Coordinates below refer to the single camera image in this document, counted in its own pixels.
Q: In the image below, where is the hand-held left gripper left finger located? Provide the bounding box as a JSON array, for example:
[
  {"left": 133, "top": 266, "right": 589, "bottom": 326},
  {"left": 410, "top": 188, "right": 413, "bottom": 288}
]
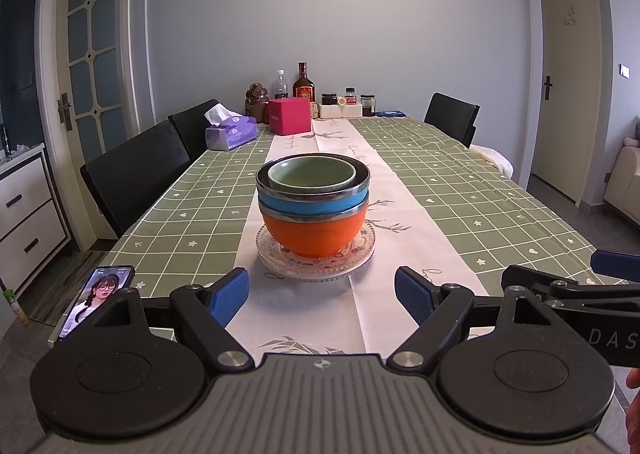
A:
[{"left": 92, "top": 267, "right": 256, "bottom": 371}]

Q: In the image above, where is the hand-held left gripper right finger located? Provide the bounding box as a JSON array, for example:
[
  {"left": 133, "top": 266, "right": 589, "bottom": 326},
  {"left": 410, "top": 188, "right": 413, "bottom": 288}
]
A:
[{"left": 387, "top": 266, "right": 557, "bottom": 371}]

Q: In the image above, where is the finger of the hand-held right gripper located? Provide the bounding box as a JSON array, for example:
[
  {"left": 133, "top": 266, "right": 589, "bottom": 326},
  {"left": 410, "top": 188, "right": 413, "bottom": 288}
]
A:
[
  {"left": 590, "top": 249, "right": 640, "bottom": 283},
  {"left": 501, "top": 264, "right": 640, "bottom": 311}
]

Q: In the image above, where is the large glass plate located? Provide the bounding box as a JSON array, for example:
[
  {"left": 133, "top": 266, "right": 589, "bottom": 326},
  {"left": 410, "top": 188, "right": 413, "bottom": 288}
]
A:
[{"left": 256, "top": 220, "right": 377, "bottom": 280}]

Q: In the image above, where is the orange steel bowl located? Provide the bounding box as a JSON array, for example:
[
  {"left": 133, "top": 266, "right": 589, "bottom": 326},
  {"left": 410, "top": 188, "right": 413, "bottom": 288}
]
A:
[{"left": 258, "top": 199, "right": 370, "bottom": 257}]

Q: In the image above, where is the blue steel bowl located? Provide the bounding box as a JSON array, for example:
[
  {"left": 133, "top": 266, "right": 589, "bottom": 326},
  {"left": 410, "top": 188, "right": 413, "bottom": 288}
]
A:
[{"left": 255, "top": 153, "right": 372, "bottom": 220}]

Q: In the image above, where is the green ceramic bowl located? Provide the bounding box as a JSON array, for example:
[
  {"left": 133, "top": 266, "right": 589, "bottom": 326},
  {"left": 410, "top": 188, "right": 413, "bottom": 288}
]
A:
[{"left": 266, "top": 157, "right": 357, "bottom": 191}]

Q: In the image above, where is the person's right hand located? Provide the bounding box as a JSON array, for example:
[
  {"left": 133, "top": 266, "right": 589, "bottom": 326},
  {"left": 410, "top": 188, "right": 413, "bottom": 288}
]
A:
[{"left": 625, "top": 367, "right": 640, "bottom": 454}]

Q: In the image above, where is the cream sofa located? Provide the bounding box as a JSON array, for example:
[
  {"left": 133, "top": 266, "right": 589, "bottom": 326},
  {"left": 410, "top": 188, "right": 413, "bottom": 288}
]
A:
[{"left": 602, "top": 143, "right": 640, "bottom": 223}]

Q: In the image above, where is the green checkered tablecloth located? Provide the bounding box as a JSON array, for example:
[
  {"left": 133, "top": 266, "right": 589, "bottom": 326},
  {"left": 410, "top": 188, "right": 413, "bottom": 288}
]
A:
[{"left": 60, "top": 116, "right": 640, "bottom": 356}]

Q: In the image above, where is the white cloth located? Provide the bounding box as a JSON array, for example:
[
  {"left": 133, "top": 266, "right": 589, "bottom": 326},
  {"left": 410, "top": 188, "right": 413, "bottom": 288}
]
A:
[{"left": 469, "top": 143, "right": 516, "bottom": 180}]

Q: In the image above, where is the smartphone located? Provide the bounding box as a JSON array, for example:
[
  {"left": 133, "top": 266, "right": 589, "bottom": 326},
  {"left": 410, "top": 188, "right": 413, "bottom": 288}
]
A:
[{"left": 54, "top": 264, "right": 136, "bottom": 343}]

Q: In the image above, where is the large black chair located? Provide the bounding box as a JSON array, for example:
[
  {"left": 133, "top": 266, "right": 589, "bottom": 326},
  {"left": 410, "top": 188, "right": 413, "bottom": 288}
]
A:
[{"left": 80, "top": 121, "right": 191, "bottom": 240}]

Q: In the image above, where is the purple tissue pack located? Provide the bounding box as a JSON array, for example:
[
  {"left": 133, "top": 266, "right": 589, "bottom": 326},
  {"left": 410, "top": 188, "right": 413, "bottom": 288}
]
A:
[{"left": 204, "top": 103, "right": 259, "bottom": 153}]

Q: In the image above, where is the white deer print table runner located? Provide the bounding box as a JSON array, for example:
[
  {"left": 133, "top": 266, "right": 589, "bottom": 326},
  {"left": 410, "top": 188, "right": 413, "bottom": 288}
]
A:
[{"left": 227, "top": 118, "right": 494, "bottom": 356}]

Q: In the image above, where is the pink box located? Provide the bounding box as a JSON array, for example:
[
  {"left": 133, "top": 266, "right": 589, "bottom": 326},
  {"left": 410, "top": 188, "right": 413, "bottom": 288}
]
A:
[{"left": 268, "top": 98, "right": 312, "bottom": 137}]

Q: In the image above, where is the brown flask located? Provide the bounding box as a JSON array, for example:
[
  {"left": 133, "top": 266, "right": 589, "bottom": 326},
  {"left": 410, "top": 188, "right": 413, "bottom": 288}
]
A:
[{"left": 243, "top": 82, "right": 271, "bottom": 125}]

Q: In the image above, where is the white and green object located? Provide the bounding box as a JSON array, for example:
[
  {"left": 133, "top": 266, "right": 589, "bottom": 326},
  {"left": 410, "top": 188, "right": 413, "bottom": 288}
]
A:
[{"left": 2, "top": 288, "right": 29, "bottom": 328}]

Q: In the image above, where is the white drawer cabinet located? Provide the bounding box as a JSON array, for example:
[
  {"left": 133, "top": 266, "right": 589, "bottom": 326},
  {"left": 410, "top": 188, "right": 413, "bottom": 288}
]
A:
[{"left": 0, "top": 143, "right": 71, "bottom": 295}]

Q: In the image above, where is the amber liquor bottle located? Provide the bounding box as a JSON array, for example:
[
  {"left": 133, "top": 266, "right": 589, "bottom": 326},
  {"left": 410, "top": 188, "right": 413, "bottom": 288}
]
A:
[{"left": 292, "top": 62, "right": 317, "bottom": 102}]

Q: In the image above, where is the glass panel door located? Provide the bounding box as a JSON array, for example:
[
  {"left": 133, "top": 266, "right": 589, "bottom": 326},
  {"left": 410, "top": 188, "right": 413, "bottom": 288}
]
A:
[{"left": 40, "top": 0, "right": 142, "bottom": 155}]

